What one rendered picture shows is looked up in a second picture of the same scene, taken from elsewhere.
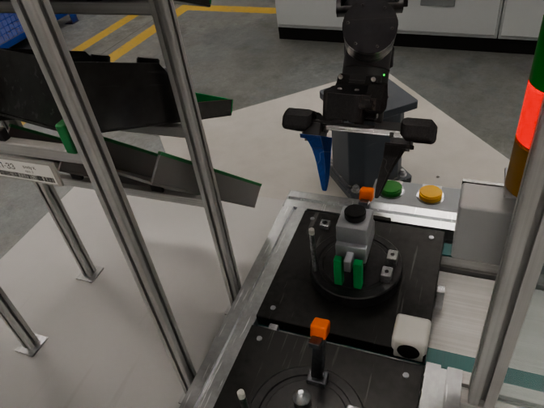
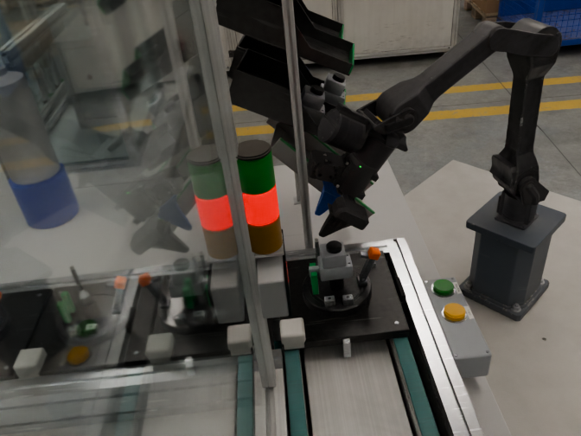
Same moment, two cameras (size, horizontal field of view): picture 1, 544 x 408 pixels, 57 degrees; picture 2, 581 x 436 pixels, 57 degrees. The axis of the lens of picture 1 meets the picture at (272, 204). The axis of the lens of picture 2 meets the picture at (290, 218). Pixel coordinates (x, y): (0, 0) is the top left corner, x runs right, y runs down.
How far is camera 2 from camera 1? 82 cm
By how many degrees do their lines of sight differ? 50
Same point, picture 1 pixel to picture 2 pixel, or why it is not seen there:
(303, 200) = (399, 248)
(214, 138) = (472, 188)
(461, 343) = (322, 377)
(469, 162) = not seen: outside the picture
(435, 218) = (428, 323)
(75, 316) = not seen: hidden behind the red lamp
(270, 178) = (449, 236)
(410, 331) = (289, 325)
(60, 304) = not seen: hidden behind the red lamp
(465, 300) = (366, 373)
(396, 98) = (526, 234)
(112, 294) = (290, 216)
